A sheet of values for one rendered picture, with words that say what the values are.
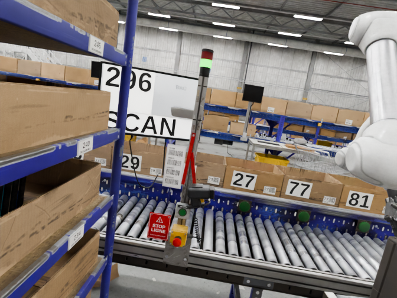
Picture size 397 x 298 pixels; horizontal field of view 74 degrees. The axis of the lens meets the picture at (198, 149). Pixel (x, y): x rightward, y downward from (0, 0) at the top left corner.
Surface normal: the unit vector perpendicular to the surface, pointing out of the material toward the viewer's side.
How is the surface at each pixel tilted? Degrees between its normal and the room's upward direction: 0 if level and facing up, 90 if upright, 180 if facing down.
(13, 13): 90
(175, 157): 90
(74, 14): 92
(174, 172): 90
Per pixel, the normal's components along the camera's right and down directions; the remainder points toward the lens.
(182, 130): 0.29, 0.15
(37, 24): 0.99, 0.16
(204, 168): -0.07, 0.18
